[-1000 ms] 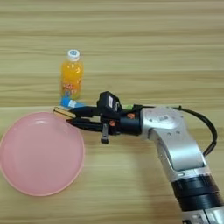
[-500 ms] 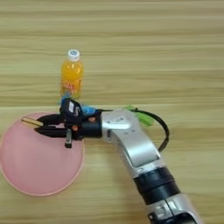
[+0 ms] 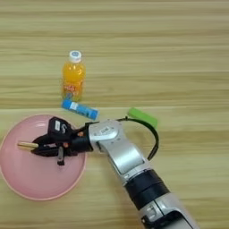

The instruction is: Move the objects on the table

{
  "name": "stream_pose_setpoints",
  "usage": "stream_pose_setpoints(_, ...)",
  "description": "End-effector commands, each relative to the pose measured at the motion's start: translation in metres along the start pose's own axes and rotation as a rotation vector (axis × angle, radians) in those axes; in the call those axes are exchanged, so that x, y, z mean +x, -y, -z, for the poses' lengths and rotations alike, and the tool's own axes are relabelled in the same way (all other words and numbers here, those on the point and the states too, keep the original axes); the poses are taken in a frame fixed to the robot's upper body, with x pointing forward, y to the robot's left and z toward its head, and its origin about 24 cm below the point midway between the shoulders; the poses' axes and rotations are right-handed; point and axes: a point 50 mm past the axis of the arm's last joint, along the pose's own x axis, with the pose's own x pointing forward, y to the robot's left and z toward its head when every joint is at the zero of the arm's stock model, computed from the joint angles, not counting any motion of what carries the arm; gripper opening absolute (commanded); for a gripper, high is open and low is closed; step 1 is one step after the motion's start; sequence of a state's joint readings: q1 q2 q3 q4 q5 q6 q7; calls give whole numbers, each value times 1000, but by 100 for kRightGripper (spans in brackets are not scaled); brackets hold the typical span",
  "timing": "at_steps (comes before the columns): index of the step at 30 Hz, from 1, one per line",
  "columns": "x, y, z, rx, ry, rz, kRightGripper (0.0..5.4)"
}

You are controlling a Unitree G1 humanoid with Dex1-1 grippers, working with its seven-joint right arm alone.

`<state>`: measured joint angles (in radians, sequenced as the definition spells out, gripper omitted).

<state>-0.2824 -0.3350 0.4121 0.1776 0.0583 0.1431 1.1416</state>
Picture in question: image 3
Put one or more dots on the black box white label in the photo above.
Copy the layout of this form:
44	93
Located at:
59	128

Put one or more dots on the blue cylindrical tube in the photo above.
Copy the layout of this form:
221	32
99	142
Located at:
80	109

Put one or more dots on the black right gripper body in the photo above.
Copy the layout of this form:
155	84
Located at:
79	142

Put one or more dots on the pink round plate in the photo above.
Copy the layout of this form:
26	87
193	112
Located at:
32	179

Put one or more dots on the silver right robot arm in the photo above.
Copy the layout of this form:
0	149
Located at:
131	161

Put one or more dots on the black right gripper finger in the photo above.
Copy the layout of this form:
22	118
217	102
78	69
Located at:
47	139
44	151

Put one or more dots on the orange juice bottle white cap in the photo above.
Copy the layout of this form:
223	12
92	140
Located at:
73	79

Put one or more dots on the green flat plastic piece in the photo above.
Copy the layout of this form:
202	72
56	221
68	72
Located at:
143	117

